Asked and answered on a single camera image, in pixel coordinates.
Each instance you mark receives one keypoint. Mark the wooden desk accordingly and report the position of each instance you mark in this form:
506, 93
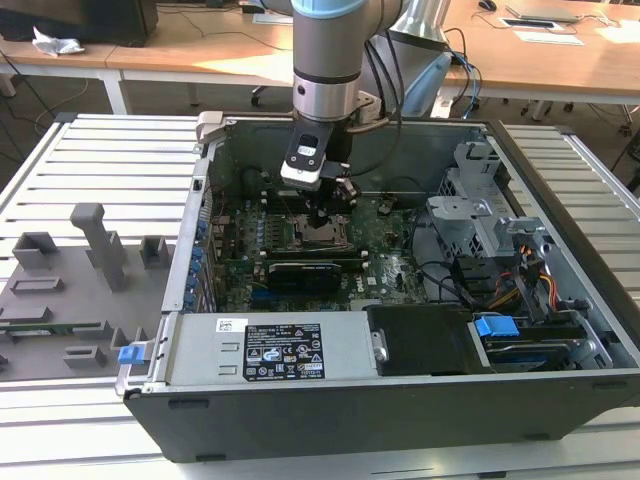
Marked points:
200, 45
550, 65

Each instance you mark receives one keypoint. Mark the grey laptop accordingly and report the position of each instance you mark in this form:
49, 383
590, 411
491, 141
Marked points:
545, 12

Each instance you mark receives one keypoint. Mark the black plastic shroud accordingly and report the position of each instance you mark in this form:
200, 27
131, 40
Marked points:
425, 340

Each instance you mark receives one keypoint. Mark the grey parts rack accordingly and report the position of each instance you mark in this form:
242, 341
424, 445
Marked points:
75, 300

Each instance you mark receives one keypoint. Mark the blue power supply latch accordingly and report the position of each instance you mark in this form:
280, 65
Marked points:
130, 355

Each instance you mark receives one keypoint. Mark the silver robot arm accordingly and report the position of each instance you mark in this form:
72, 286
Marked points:
325, 55

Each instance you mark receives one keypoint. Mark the black PC case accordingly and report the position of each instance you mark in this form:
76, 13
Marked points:
350, 425

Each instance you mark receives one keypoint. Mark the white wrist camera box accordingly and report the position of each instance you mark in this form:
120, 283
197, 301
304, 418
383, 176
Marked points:
300, 175

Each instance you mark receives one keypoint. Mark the white power adapter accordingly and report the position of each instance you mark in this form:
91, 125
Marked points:
441, 106

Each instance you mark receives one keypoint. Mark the crumpled white paper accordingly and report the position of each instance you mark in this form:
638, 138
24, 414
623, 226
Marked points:
55, 45

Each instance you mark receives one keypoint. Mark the hard disk in blue carrier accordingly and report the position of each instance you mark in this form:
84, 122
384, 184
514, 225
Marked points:
495, 327

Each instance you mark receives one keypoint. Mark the black graphics card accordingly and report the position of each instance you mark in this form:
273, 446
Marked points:
305, 277

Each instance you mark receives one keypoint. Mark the white paper sheet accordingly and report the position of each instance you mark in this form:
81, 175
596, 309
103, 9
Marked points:
547, 38
272, 19

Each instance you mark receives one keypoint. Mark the black desktop box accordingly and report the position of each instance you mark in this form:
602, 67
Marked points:
100, 20

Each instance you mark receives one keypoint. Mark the black chair base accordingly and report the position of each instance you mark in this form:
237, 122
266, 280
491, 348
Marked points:
257, 95

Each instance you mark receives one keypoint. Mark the grey power supply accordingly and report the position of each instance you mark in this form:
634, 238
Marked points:
200, 350

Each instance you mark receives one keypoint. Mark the green RAM stick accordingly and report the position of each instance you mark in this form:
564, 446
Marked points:
50, 327

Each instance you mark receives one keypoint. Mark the black computer mouse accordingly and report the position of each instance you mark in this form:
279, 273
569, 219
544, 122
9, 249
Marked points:
487, 5

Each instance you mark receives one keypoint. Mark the CPU socket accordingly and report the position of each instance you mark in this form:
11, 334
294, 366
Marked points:
300, 247

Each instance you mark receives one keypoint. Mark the black power adapter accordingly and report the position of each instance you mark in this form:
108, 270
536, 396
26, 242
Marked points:
252, 8

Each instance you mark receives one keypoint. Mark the green motherboard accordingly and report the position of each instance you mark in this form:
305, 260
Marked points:
390, 270

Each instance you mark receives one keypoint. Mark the grey metal drive cage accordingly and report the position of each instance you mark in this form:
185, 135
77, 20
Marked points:
465, 215

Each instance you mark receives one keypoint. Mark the metal locking lever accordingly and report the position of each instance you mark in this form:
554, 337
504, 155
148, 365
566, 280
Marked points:
285, 206

